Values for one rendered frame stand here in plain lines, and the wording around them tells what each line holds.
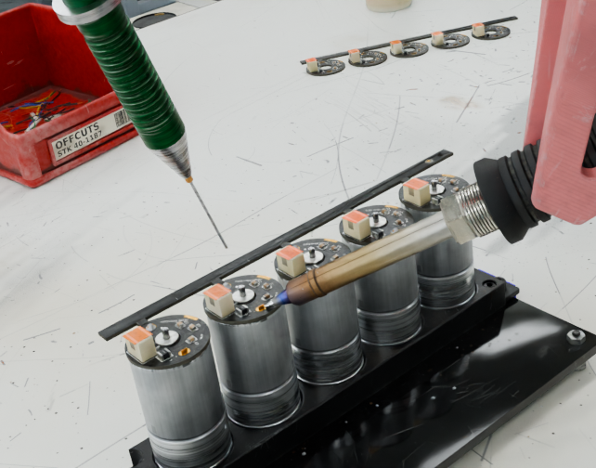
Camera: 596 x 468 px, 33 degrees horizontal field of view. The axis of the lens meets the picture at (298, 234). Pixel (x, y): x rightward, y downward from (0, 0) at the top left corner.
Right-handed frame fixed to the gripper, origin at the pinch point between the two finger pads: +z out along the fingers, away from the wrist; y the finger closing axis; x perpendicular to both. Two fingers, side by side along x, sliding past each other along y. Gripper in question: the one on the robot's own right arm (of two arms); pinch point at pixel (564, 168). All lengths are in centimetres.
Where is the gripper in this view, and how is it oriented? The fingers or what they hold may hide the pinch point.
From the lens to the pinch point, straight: 27.5
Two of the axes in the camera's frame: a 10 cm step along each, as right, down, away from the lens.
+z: -3.9, 7.7, 5.0
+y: -0.9, 5.1, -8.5
